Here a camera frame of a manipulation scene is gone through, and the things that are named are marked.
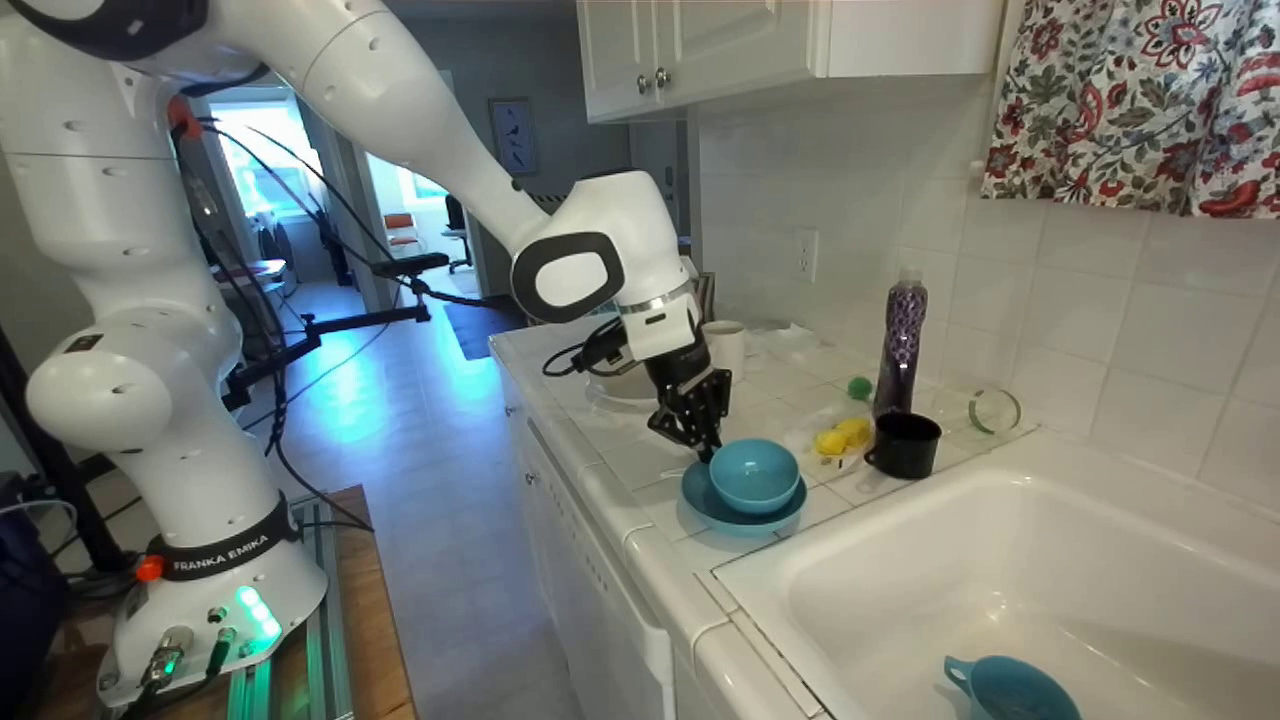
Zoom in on floral window curtain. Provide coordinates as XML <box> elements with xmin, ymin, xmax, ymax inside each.
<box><xmin>980</xmin><ymin>0</ymin><xmax>1280</xmax><ymax>222</ymax></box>

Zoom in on big blue bowl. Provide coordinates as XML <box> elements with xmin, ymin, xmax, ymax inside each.
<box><xmin>680</xmin><ymin>464</ymin><xmax>807</xmax><ymax>538</ymax></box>

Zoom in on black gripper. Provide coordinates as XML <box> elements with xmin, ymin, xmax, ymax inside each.
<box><xmin>645</xmin><ymin>338</ymin><xmax>730</xmax><ymax>464</ymax></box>

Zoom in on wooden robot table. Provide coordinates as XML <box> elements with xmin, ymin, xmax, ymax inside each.
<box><xmin>19</xmin><ymin>509</ymin><xmax>417</xmax><ymax>720</ymax></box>

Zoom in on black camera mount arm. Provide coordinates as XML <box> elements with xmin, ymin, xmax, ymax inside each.
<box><xmin>218</xmin><ymin>249</ymin><xmax>454</xmax><ymax>412</ymax></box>

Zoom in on clear glass jar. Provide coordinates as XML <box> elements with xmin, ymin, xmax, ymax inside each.
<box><xmin>966</xmin><ymin>384</ymin><xmax>1025</xmax><ymax>437</ymax></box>

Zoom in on white lower cabinets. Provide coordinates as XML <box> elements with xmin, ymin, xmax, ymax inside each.
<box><xmin>510</xmin><ymin>412</ymin><xmax>677</xmax><ymax>720</ymax></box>

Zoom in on white kitchen sink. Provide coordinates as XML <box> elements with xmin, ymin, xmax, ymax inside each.
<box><xmin>718</xmin><ymin>469</ymin><xmax>1280</xmax><ymax>720</ymax></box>

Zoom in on black cup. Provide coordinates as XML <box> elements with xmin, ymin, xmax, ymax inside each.
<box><xmin>864</xmin><ymin>412</ymin><xmax>940</xmax><ymax>479</ymax></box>

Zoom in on yellow sponge in dish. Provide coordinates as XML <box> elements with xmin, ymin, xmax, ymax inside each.
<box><xmin>797</xmin><ymin>407</ymin><xmax>876</xmax><ymax>479</ymax></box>

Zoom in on small blue bowl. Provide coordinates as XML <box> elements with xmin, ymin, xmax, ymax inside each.
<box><xmin>708</xmin><ymin>440</ymin><xmax>800</xmax><ymax>516</ymax></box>

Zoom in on teal measuring cup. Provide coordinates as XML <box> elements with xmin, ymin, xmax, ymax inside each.
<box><xmin>942</xmin><ymin>655</ymin><xmax>1081</xmax><ymax>720</ymax></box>

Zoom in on white upper cabinet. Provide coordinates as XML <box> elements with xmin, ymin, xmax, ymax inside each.
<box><xmin>576</xmin><ymin>0</ymin><xmax>1006</xmax><ymax>123</ymax></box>

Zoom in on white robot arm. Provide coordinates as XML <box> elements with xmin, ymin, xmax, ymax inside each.
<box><xmin>0</xmin><ymin>0</ymin><xmax>726</xmax><ymax>711</ymax></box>

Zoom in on white ceramic plate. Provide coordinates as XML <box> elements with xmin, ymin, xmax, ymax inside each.
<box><xmin>589</xmin><ymin>363</ymin><xmax>655</xmax><ymax>412</ymax></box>

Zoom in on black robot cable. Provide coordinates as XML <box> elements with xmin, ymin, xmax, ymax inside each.
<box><xmin>164</xmin><ymin>91</ymin><xmax>630</xmax><ymax>538</ymax></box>

